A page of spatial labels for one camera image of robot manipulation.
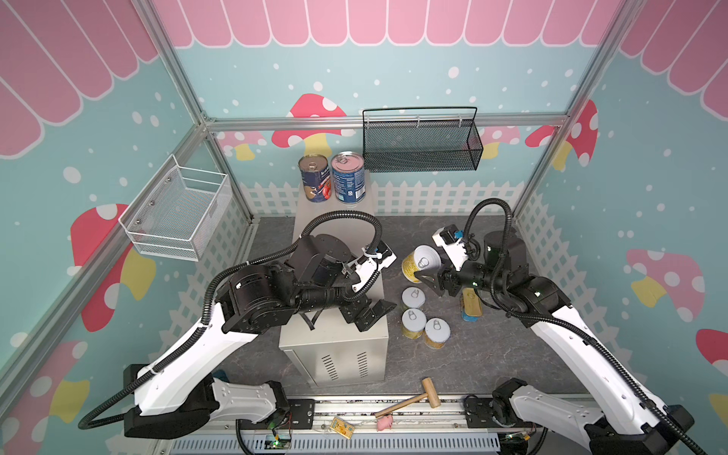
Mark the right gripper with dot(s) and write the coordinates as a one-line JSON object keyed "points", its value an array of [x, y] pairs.
{"points": [[445, 279]]}

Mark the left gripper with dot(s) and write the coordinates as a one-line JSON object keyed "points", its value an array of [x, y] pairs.
{"points": [[361, 301]]}

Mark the small yellow can white lid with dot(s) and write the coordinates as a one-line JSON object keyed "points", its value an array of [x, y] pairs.
{"points": [[437, 333], [413, 322], [422, 258], [413, 298]]}

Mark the gold sardine tin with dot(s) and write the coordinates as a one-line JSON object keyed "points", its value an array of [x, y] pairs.
{"points": [[471, 305]]}

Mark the blue soup can pink lid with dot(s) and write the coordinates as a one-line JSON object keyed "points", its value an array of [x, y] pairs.
{"points": [[348, 173]]}

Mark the dark blue tomato can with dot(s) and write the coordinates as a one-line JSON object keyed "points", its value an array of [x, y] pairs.
{"points": [[316, 178]]}

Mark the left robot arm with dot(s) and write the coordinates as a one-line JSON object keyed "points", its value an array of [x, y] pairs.
{"points": [[335, 261]]}

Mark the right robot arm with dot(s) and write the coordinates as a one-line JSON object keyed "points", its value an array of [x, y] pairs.
{"points": [[627, 418]]}

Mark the grey metal counter cabinet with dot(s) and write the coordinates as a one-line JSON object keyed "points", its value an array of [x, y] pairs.
{"points": [[336, 354]]}

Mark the pink pig toy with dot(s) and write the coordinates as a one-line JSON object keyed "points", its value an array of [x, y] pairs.
{"points": [[385, 422]]}

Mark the yellow toy block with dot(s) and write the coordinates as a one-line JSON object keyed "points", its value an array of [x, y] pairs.
{"points": [[341, 427]]}

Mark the wooden toy mallet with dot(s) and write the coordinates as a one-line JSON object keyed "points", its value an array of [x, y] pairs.
{"points": [[430, 395]]}

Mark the teal sponge block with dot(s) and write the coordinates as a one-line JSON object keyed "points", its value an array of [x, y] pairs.
{"points": [[221, 375]]}

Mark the green circuit board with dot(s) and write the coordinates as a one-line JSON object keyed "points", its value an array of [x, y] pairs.
{"points": [[277, 442]]}

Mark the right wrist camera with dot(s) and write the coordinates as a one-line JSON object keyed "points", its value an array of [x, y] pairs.
{"points": [[451, 240]]}

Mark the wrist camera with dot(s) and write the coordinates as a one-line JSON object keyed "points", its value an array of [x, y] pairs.
{"points": [[451, 240], [367, 265]]}

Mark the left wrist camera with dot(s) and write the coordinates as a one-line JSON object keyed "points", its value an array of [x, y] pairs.
{"points": [[367, 265]]}

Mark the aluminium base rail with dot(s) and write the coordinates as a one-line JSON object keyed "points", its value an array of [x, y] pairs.
{"points": [[458, 426]]}

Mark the black mesh wall basket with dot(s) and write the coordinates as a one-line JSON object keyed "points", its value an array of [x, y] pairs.
{"points": [[421, 139]]}

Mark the white mesh wall basket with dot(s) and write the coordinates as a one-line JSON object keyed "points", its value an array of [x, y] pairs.
{"points": [[178, 211]]}

